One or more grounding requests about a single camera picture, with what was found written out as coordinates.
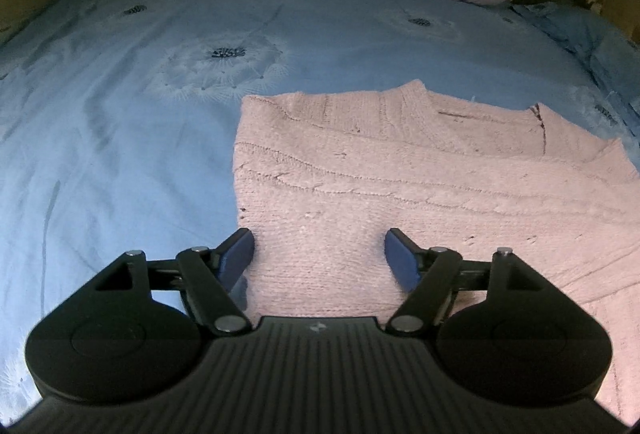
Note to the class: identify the pink knitted cardigan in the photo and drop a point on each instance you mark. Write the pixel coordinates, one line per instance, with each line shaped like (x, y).
(400, 174)

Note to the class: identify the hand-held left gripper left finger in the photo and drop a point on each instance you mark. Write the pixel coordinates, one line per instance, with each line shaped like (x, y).
(236, 259)

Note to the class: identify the blue dandelion-print pillow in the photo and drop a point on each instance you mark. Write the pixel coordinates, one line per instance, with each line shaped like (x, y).
(580, 33)

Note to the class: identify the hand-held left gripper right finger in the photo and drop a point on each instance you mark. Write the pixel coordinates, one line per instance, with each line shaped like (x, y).
(403, 264)

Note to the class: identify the blue dandelion-print bed sheet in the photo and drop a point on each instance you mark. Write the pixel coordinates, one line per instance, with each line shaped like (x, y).
(125, 113)

